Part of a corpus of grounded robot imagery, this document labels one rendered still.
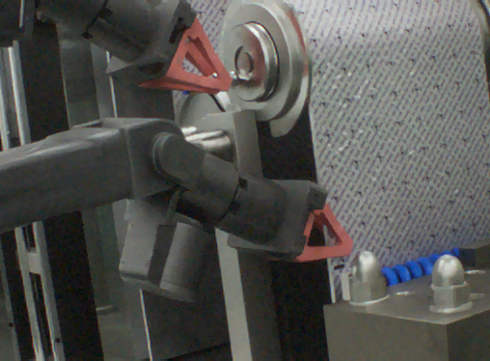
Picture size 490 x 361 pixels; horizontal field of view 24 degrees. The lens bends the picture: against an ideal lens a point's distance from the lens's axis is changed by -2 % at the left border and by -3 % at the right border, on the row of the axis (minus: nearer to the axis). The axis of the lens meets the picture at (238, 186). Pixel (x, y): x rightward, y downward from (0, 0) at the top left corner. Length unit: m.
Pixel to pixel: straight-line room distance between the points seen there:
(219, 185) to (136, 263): 0.10
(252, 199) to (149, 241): 0.10
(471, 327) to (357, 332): 0.12
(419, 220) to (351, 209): 0.09
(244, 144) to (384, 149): 0.13
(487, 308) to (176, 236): 0.26
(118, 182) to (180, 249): 0.10
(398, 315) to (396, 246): 0.18
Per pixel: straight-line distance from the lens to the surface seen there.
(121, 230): 1.44
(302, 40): 1.06
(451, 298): 0.95
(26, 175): 0.86
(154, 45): 1.03
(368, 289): 1.02
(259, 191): 1.01
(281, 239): 1.02
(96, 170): 0.89
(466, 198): 1.20
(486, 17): 1.23
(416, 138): 1.15
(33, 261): 1.39
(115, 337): 1.63
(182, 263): 0.96
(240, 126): 1.11
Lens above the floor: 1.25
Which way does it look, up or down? 6 degrees down
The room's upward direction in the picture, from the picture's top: 8 degrees counter-clockwise
